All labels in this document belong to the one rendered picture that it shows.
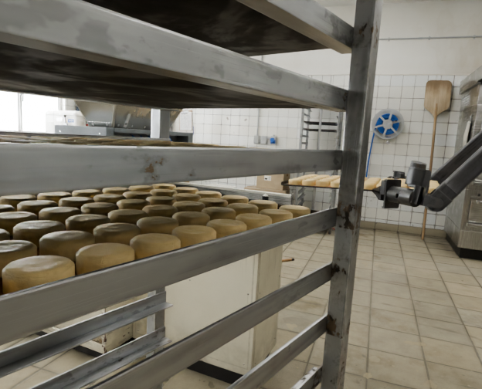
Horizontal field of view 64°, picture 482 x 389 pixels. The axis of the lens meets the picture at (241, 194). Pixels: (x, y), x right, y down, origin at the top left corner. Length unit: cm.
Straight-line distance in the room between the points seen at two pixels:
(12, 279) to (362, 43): 52
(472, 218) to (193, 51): 451
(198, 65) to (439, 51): 550
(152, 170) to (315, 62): 554
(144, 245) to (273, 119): 550
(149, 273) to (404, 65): 551
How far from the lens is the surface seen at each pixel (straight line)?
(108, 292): 31
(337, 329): 68
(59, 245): 40
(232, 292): 180
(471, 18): 592
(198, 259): 37
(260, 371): 53
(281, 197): 193
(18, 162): 26
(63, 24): 28
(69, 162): 27
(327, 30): 56
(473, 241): 483
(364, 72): 62
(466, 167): 139
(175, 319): 203
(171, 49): 33
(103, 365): 92
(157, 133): 87
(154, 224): 46
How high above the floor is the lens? 117
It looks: 8 degrees down
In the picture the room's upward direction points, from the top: 3 degrees clockwise
